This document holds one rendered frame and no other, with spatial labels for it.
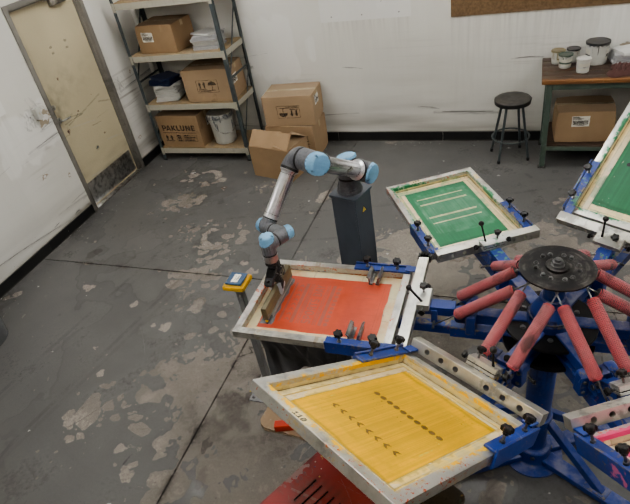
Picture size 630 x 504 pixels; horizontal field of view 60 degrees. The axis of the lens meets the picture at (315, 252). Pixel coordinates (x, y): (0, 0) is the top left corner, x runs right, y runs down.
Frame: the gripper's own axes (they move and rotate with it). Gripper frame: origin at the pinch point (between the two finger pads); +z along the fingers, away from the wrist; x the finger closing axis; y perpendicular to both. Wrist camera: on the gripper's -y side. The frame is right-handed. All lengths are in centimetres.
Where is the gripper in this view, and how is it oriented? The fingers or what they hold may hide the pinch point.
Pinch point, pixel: (277, 293)
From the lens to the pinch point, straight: 286.4
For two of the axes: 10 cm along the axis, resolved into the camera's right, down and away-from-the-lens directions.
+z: 1.5, 8.0, 5.8
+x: -9.4, -0.7, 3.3
